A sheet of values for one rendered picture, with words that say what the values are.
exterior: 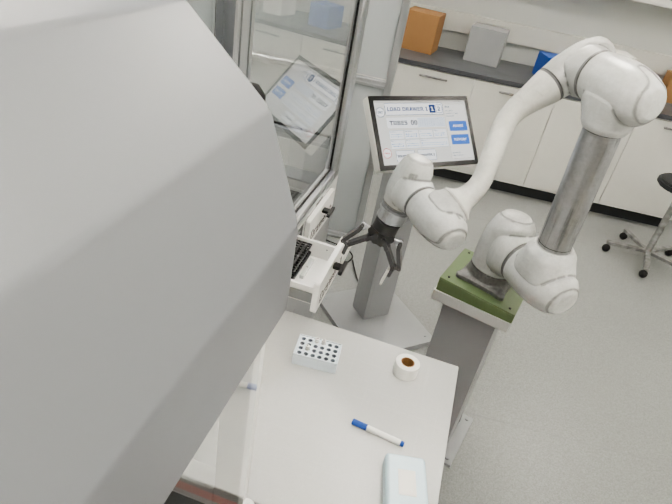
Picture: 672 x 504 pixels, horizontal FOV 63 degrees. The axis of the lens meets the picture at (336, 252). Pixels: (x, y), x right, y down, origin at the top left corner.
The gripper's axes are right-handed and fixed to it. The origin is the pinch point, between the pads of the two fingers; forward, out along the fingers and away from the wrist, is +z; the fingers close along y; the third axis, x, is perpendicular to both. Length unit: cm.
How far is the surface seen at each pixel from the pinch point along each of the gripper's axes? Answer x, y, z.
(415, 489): 62, -31, 3
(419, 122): -87, 6, -20
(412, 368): 24.7, -24.3, 4.8
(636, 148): -309, -149, -2
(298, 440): 57, -4, 13
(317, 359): 32.9, 0.3, 10.3
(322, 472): 63, -12, 12
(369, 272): -85, -6, 58
